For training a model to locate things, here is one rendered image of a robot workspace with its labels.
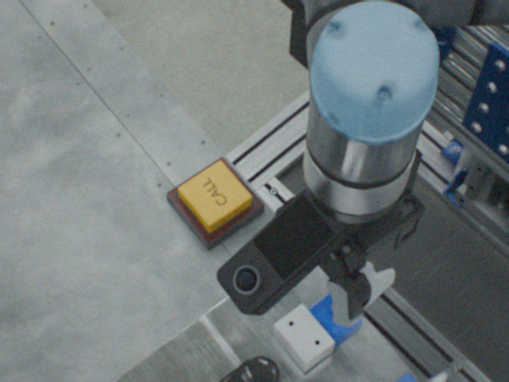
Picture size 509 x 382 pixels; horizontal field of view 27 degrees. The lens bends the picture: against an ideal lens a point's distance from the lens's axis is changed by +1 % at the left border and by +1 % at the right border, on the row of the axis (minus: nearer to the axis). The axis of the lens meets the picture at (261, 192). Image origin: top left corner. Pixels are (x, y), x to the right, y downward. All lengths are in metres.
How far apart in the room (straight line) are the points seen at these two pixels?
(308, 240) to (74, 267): 0.46
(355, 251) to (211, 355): 0.28
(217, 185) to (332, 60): 0.56
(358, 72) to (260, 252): 0.22
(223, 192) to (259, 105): 1.06
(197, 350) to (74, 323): 0.17
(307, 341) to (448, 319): 0.82
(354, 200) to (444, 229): 1.16
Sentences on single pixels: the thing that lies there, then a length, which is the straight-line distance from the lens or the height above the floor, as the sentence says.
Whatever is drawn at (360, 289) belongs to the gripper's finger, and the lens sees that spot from 0.84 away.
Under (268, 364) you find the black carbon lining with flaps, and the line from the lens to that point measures 1.05.
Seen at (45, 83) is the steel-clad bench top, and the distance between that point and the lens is 1.32.
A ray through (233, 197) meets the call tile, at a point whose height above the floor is 0.84.
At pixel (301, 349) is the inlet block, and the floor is 0.92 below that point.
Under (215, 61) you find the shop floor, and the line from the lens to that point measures 2.29.
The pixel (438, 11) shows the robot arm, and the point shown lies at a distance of 0.73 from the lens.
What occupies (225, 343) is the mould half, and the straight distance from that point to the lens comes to 1.05.
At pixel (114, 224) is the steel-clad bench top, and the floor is 0.80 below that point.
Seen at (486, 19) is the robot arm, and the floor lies 1.30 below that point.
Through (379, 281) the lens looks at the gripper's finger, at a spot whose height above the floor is 1.06.
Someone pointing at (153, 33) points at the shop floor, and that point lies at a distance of 2.33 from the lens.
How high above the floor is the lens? 1.88
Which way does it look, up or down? 62 degrees down
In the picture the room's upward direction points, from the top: 2 degrees clockwise
